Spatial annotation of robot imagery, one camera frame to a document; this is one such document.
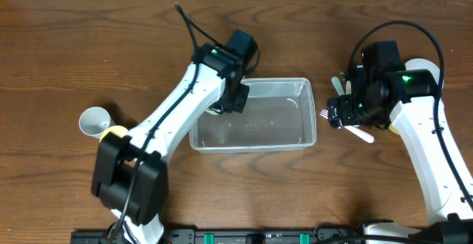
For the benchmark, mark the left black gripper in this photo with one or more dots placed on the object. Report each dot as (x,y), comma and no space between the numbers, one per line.
(234,100)

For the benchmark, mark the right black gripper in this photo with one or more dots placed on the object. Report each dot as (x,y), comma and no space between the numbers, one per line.
(335,112)

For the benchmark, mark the yellow plastic bowl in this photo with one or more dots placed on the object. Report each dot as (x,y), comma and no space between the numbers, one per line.
(393,129)

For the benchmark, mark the clear plastic storage container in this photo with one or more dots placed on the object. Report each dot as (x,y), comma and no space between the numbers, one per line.
(279,115)

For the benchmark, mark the yellow plastic cup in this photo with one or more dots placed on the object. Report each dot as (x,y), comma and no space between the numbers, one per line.
(119,131)

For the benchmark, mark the grey plastic cup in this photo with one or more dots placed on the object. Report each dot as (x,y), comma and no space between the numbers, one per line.
(94,121)

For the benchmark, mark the white plastic cup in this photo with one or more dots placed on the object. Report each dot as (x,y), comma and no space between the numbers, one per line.
(213,111)

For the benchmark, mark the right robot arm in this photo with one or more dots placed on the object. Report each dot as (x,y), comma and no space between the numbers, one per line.
(385,91)

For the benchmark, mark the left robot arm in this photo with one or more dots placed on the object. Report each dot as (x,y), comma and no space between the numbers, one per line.
(130,175)

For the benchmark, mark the pink plastic fork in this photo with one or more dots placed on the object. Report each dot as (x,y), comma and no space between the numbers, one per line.
(358,132)

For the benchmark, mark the mint green plastic spoon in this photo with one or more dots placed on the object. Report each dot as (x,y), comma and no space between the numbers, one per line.
(337,85)

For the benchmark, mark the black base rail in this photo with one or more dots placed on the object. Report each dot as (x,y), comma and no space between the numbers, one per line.
(190,236)

